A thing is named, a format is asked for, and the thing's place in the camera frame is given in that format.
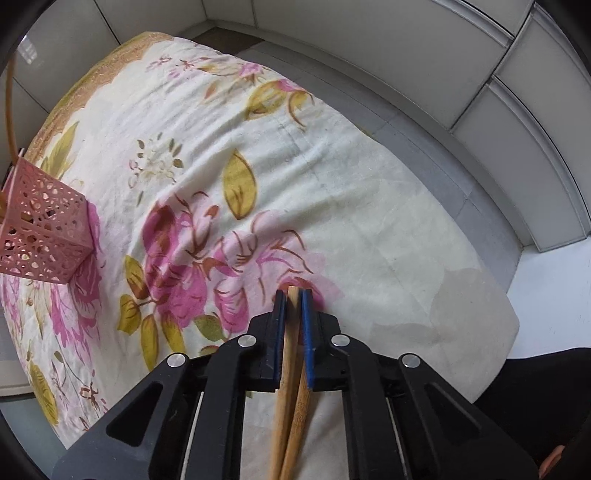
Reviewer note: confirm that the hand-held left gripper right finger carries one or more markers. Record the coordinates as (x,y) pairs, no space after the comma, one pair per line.
(308,350)

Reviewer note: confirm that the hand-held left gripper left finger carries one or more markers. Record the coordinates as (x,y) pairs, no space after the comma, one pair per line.
(278,350)

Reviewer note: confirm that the wooden chopstick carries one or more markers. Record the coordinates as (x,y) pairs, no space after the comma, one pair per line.
(9,106)
(300,415)
(286,369)

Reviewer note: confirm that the pink perforated utensil holder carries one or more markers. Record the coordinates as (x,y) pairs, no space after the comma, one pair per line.
(46,230)

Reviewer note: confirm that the person's right hand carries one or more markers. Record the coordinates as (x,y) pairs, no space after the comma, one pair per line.
(551,464)

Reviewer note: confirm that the floral blanket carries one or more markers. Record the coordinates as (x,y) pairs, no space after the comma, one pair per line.
(369,230)

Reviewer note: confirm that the person's black clothing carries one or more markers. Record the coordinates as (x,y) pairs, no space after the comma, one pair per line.
(545,392)

